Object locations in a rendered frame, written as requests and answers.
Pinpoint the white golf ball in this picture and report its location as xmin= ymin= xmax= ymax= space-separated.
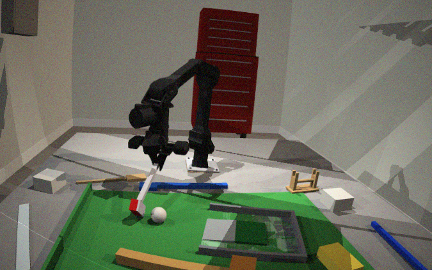
xmin=150 ymin=207 xmax=166 ymax=223

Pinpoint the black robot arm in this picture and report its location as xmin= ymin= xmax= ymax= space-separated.
xmin=129 ymin=59 xmax=220 ymax=168

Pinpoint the green putting mat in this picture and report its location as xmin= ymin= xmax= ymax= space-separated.
xmin=52 ymin=189 xmax=375 ymax=270

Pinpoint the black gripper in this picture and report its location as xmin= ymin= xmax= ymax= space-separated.
xmin=128 ymin=124 xmax=189 ymax=171

